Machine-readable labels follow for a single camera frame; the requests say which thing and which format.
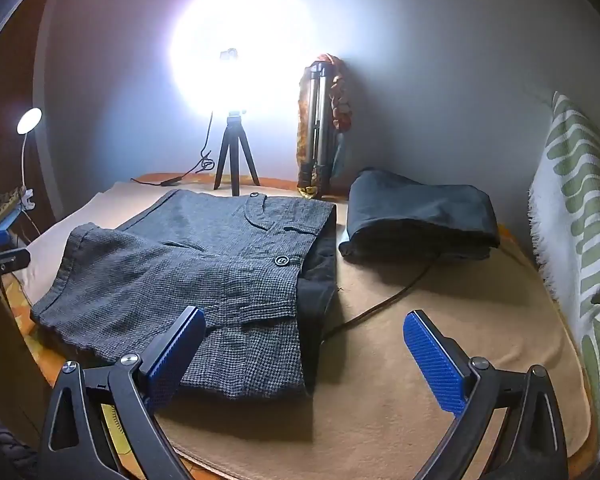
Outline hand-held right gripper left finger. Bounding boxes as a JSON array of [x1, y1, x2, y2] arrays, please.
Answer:
[[39, 306, 207, 480]]

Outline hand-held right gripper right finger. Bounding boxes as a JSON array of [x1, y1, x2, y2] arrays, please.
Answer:
[[403, 310, 570, 480]]

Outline grey checked pants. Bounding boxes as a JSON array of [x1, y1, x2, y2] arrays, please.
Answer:
[[30, 189, 338, 402]]

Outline dark folded pants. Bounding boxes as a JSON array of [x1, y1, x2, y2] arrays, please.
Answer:
[[337, 167, 501, 263]]

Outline patterned box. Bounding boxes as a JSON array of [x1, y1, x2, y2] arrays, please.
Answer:
[[0, 187, 23, 233]]

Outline white desk lamp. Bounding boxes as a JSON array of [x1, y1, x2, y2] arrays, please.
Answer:
[[16, 107, 43, 209]]

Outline green white patterned cushion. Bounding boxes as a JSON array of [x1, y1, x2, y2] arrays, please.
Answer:
[[527, 91, 600, 461]]

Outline small black tripod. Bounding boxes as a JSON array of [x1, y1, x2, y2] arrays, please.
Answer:
[[213, 110, 261, 197]]

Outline folded silver tripod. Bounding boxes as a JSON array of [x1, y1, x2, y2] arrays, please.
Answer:
[[300, 62, 331, 196], [296, 52, 355, 198]]

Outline black cord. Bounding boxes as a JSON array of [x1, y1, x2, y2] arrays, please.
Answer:
[[322, 255, 436, 343]]

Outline black ring light cable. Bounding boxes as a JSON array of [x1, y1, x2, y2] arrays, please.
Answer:
[[131, 110, 216, 187]]

